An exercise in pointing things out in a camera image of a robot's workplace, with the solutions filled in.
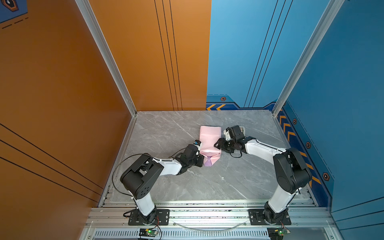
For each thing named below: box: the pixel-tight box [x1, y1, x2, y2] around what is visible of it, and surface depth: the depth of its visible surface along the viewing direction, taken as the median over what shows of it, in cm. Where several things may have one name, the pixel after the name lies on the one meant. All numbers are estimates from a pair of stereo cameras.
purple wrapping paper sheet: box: [199, 126, 222, 167], surface depth 94 cm
